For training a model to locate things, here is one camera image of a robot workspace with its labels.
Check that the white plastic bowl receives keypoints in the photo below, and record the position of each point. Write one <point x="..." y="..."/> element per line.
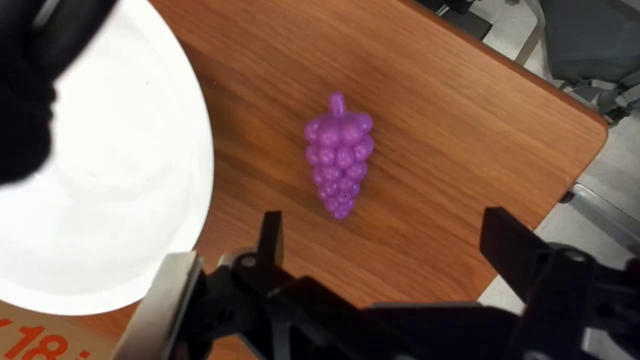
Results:
<point x="129" y="178"/>

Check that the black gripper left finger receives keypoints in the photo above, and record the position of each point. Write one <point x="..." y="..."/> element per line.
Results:
<point x="263" y="266"/>

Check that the brown wooden side table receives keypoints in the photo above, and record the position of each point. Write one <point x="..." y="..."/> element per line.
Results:
<point x="222" y="88"/>

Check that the purple toy grape bunch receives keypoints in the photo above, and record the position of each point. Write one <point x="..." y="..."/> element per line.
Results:
<point x="339" y="146"/>

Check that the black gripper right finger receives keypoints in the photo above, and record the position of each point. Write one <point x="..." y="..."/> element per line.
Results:
<point x="519" y="255"/>

